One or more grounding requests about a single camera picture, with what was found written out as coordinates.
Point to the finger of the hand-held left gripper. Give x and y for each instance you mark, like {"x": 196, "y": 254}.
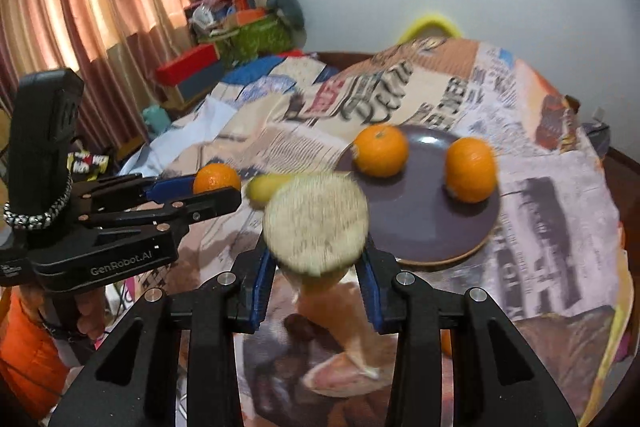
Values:
{"x": 170, "y": 189}
{"x": 210, "y": 204}

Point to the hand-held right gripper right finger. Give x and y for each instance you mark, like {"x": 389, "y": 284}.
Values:
{"x": 372, "y": 292}

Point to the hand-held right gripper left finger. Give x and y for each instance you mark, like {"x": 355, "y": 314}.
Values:
{"x": 262, "y": 287}

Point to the yellow green banana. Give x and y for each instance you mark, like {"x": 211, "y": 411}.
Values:
{"x": 261, "y": 190}

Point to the dark round plate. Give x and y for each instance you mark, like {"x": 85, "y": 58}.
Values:
{"x": 415, "y": 219}

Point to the person's left forearm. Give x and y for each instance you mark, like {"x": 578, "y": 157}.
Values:
{"x": 25, "y": 357}

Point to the person's left hand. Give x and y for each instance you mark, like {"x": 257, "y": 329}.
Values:
{"x": 92, "y": 314}

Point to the colourful snack packet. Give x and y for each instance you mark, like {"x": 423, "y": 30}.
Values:
{"x": 87, "y": 163}

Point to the teal plastic item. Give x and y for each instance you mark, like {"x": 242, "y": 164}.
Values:
{"x": 157, "y": 122}

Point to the blue white bedsheet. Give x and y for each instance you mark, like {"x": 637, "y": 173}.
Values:
{"x": 220, "y": 112}

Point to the dark grey box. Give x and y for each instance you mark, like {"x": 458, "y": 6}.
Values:
{"x": 200, "y": 83}

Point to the red box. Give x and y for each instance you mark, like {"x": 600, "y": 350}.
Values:
{"x": 187, "y": 64}

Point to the printed blanket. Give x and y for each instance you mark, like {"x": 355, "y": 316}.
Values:
{"x": 550, "y": 232}

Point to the orange box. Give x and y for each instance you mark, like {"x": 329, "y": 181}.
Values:
{"x": 252, "y": 17}

